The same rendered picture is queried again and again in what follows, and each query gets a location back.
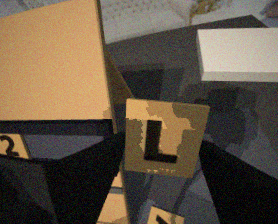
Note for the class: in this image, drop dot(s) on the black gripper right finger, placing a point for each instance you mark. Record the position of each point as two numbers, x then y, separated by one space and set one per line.
241 193

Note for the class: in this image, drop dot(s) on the tan wooden easel board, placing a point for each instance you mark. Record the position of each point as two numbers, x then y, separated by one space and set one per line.
58 84

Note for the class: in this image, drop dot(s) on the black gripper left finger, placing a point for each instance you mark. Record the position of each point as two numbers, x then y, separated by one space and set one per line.
71 190

